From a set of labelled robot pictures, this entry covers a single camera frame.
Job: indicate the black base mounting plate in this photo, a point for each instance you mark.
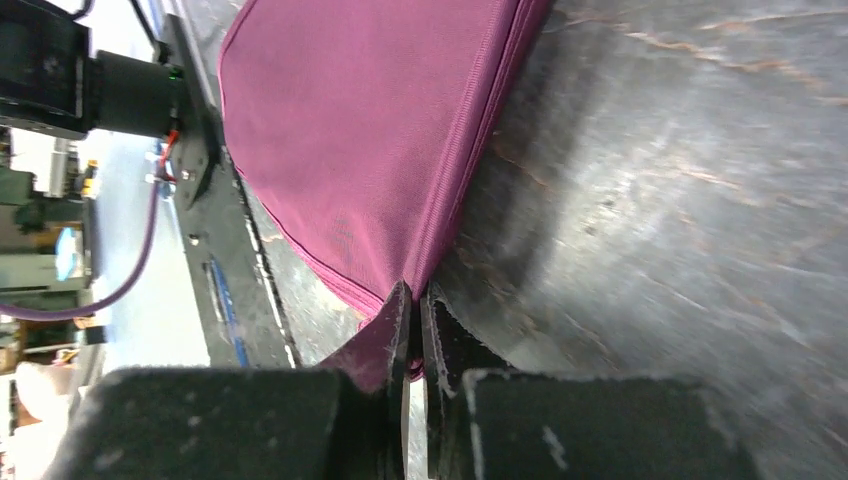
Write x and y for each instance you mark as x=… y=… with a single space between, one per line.
x=240 y=310

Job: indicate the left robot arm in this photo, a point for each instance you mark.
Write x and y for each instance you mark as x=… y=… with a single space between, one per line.
x=52 y=83

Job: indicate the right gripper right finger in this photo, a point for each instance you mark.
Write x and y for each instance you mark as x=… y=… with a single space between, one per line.
x=489 y=420

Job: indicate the purple cloth napkin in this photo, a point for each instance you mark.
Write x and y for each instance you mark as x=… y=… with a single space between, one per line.
x=359 y=124

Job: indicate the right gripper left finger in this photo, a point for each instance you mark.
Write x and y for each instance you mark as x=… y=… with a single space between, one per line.
x=341 y=419

